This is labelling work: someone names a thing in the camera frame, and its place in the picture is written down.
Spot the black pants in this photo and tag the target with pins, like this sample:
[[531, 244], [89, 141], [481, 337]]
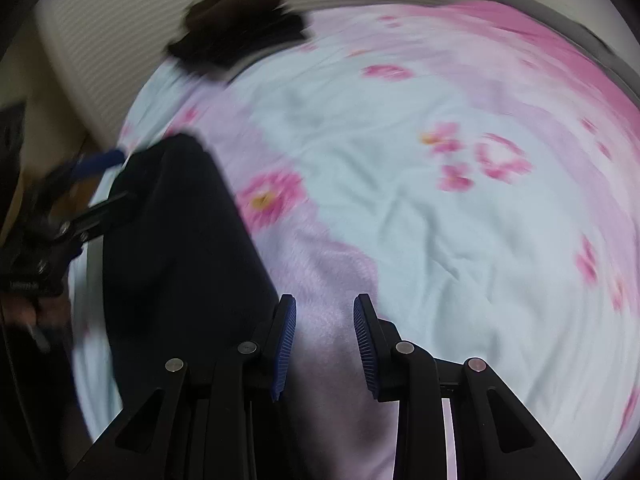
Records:
[[180, 270]]

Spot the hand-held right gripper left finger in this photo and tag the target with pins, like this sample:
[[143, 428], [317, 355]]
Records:
[[285, 340]]

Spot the person's left hand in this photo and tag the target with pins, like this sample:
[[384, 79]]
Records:
[[42, 315]]

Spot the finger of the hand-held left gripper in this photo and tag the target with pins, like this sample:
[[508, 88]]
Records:
[[100, 215], [92, 165]]

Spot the floral pink bed sheet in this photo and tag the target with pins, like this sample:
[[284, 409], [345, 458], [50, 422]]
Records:
[[400, 200]]

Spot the dark folded clothes pile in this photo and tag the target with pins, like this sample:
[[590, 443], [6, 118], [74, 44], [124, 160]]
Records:
[[240, 30]]

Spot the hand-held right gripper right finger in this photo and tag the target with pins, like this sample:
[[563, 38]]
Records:
[[364, 345]]

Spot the white ribbed headboard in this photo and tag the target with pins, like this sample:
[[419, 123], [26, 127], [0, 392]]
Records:
[[150, 20]]

